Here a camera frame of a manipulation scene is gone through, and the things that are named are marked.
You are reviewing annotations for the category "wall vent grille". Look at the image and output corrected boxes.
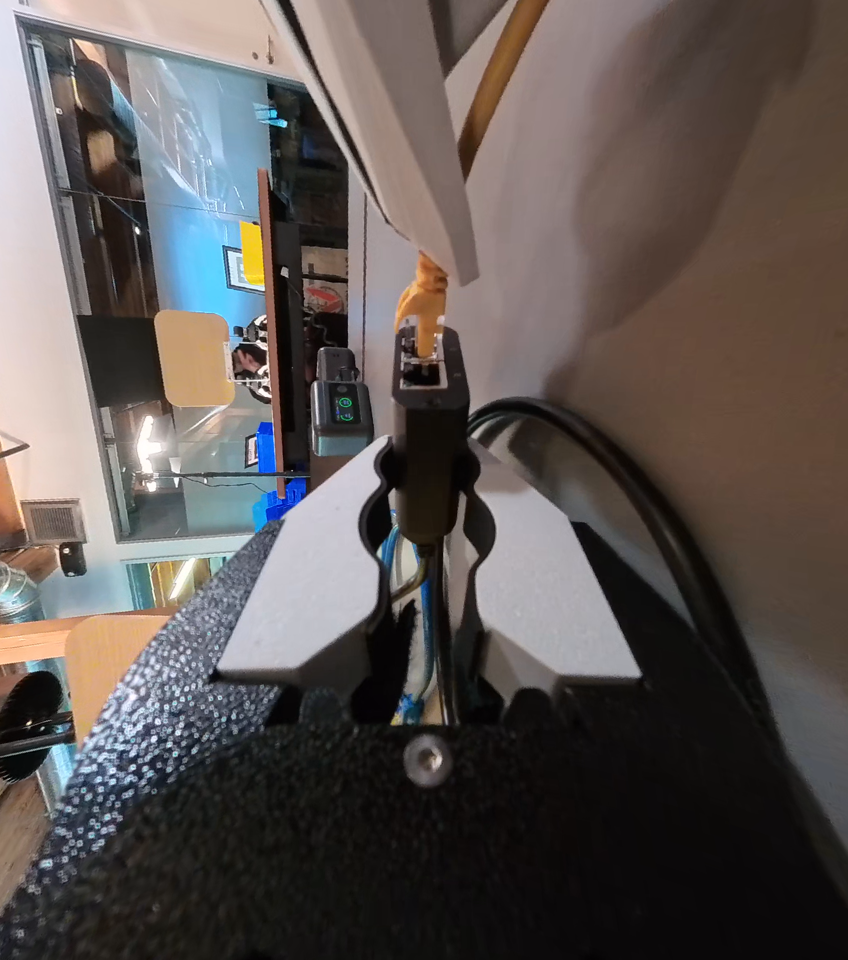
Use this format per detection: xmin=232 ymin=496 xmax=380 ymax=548
xmin=19 ymin=497 xmax=89 ymax=546

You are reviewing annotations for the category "black ribbed round fixture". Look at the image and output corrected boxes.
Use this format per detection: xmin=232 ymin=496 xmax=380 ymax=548
xmin=0 ymin=669 xmax=74 ymax=786

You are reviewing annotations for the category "yellow plastic bin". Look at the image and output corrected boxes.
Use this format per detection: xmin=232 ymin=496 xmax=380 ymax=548
xmin=239 ymin=220 xmax=269 ymax=288

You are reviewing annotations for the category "blue ethernet cable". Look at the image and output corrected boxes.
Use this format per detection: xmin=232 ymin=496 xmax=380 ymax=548
xmin=386 ymin=510 xmax=455 ymax=725

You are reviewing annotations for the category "black ethernet adapter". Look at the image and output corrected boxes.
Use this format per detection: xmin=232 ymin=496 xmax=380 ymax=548
xmin=391 ymin=324 xmax=471 ymax=543

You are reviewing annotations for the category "orange ethernet cable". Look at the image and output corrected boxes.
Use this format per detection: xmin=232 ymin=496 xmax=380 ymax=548
xmin=394 ymin=0 xmax=548 ymax=358

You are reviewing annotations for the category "wooden desk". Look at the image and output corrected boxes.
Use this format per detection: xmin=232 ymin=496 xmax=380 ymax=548
xmin=257 ymin=168 xmax=308 ymax=502

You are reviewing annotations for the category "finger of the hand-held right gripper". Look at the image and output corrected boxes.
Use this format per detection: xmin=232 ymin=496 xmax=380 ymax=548
xmin=262 ymin=0 xmax=482 ymax=287

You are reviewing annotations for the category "black power cable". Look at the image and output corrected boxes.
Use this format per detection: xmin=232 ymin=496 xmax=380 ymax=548
xmin=465 ymin=397 xmax=781 ymax=744

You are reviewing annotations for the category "grey device with green display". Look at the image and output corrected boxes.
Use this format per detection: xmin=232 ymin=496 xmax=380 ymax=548
xmin=310 ymin=346 xmax=374 ymax=459

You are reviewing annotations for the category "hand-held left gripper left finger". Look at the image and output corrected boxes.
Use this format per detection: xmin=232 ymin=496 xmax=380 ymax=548
xmin=212 ymin=435 xmax=395 ymax=699

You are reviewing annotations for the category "wooden chair back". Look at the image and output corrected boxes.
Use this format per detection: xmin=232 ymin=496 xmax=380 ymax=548
xmin=64 ymin=613 xmax=179 ymax=744
xmin=154 ymin=309 xmax=236 ymax=408

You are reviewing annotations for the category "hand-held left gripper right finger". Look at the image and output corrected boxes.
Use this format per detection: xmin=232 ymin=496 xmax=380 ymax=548
xmin=452 ymin=437 xmax=644 ymax=699

